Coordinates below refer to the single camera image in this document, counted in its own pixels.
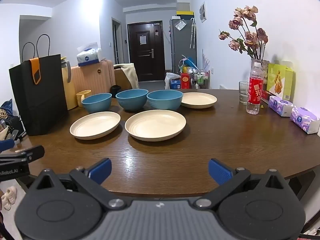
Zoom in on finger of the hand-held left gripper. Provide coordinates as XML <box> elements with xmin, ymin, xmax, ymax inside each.
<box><xmin>0</xmin><ymin>145</ymin><xmax>45</xmax><ymax>165</ymax></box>
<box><xmin>0</xmin><ymin>139</ymin><xmax>15</xmax><ymax>152</ymax></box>

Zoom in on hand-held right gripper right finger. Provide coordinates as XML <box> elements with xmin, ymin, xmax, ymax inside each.
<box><xmin>194</xmin><ymin>158</ymin><xmax>291</xmax><ymax>210</ymax></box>

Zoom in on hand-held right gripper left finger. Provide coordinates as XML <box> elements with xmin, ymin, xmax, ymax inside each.
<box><xmin>29</xmin><ymin>158</ymin><xmax>127</xmax><ymax>210</ymax></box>

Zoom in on cream plate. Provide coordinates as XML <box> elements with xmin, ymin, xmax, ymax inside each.
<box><xmin>70</xmin><ymin>111</ymin><xmax>121</xmax><ymax>140</ymax></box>
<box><xmin>124</xmin><ymin>109</ymin><xmax>187</xmax><ymax>142</ymax></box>
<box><xmin>180</xmin><ymin>92</ymin><xmax>218</xmax><ymax>109</ymax></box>

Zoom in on blue bowl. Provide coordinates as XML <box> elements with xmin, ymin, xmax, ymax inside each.
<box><xmin>115</xmin><ymin>89</ymin><xmax>149</xmax><ymax>112</ymax></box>
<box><xmin>82</xmin><ymin>93</ymin><xmax>112</xmax><ymax>114</ymax></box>
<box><xmin>146</xmin><ymin>89</ymin><xmax>184</xmax><ymax>111</ymax></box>

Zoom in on white shoe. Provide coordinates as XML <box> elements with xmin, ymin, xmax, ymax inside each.
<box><xmin>1</xmin><ymin>194</ymin><xmax>12</xmax><ymax>211</ymax></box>
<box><xmin>6</xmin><ymin>186</ymin><xmax>18</xmax><ymax>202</ymax></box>

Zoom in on dark blue bag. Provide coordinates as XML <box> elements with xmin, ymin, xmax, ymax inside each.
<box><xmin>0</xmin><ymin>99</ymin><xmax>13</xmax><ymax>120</ymax></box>

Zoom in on black paper bag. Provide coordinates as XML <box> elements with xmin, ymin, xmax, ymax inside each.
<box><xmin>9</xmin><ymin>34</ymin><xmax>69</xmax><ymax>136</ymax></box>

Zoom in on yellow thermos jug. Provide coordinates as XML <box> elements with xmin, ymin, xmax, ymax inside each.
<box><xmin>61</xmin><ymin>57</ymin><xmax>76</xmax><ymax>111</ymax></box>

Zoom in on yellow mug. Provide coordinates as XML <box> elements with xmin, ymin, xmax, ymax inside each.
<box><xmin>76</xmin><ymin>90</ymin><xmax>92</xmax><ymax>108</ymax></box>

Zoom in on black cylindrical cup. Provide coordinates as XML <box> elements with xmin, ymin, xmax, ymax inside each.
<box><xmin>110</xmin><ymin>85</ymin><xmax>122</xmax><ymax>98</ymax></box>

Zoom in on clear drinking glass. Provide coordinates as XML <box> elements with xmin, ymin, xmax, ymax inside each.
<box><xmin>238</xmin><ymin>81</ymin><xmax>250</xmax><ymax>105</ymax></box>

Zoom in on red label water bottle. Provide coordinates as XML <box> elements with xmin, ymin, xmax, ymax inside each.
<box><xmin>246</xmin><ymin>62</ymin><xmax>264</xmax><ymax>115</ymax></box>

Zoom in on purple tissue pack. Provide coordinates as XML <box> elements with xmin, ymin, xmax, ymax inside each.
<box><xmin>290</xmin><ymin>106</ymin><xmax>320</xmax><ymax>135</ymax></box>
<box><xmin>268</xmin><ymin>95</ymin><xmax>294</xmax><ymax>117</ymax></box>

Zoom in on red flat box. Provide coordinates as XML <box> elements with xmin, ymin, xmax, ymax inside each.
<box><xmin>261</xmin><ymin>90</ymin><xmax>277</xmax><ymax>103</ymax></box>

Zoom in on pink suitcase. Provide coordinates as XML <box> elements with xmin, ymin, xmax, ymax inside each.
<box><xmin>69</xmin><ymin>59</ymin><xmax>116</xmax><ymax>101</ymax></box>

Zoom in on red gift box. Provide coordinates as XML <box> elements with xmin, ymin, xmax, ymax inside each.
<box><xmin>180</xmin><ymin>72</ymin><xmax>192</xmax><ymax>89</ymax></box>

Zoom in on beige cloth on chair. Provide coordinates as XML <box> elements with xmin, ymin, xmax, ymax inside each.
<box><xmin>113</xmin><ymin>63</ymin><xmax>139</xmax><ymax>91</ymax></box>

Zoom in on white plastic bag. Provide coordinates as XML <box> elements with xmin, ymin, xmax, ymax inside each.
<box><xmin>164</xmin><ymin>72</ymin><xmax>181</xmax><ymax>90</ymax></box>

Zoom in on green paper bag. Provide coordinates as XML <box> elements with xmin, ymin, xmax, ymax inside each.
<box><xmin>266</xmin><ymin>63</ymin><xmax>296</xmax><ymax>101</ymax></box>

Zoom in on purple fairy wings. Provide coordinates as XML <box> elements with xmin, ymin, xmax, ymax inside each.
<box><xmin>201</xmin><ymin>49</ymin><xmax>211</xmax><ymax>71</ymax></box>

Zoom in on white blue tissue pack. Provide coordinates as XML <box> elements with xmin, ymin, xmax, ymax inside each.
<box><xmin>76</xmin><ymin>42</ymin><xmax>102</xmax><ymax>67</ymax></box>

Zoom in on blue shopping bag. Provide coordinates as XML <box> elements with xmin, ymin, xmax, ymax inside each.
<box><xmin>178</xmin><ymin>54</ymin><xmax>198</xmax><ymax>73</ymax></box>

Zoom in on dark brown door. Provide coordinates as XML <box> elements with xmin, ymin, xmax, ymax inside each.
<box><xmin>127</xmin><ymin>21</ymin><xmax>165</xmax><ymax>82</ymax></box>

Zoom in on grey refrigerator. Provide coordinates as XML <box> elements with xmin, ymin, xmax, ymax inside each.
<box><xmin>169</xmin><ymin>17</ymin><xmax>197</xmax><ymax>77</ymax></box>

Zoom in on folded white umbrella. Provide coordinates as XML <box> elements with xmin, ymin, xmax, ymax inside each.
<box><xmin>189</xmin><ymin>17</ymin><xmax>197</xmax><ymax>49</ymax></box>

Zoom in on clear plastic pouch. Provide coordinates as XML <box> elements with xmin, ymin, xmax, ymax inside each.
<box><xmin>175</xmin><ymin>19</ymin><xmax>188</xmax><ymax>31</ymax></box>

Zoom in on yellow black box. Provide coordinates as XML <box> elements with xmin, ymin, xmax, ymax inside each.
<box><xmin>176</xmin><ymin>10</ymin><xmax>195</xmax><ymax>20</ymax></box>

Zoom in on wire storage rack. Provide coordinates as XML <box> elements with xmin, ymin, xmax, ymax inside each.
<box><xmin>191</xmin><ymin>68</ymin><xmax>210</xmax><ymax>89</ymax></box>

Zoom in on wall picture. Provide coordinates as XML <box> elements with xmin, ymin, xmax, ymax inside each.
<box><xmin>199</xmin><ymin>1</ymin><xmax>208</xmax><ymax>23</ymax></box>

